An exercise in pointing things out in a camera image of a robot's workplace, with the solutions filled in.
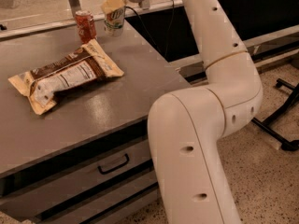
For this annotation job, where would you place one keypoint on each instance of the white green 7up can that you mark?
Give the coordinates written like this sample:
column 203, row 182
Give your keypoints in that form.
column 114, row 22

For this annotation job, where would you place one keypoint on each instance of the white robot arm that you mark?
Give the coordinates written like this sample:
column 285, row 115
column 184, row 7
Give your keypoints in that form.
column 184, row 126

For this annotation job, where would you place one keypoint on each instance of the red coke can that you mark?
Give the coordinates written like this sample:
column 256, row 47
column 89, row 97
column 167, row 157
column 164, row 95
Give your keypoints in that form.
column 86, row 25

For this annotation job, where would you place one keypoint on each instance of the brown chip bag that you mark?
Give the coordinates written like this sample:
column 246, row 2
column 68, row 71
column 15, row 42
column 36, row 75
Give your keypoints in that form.
column 85, row 65

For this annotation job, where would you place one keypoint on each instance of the black drawer handle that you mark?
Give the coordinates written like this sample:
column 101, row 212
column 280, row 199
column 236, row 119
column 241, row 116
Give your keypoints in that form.
column 109, row 167

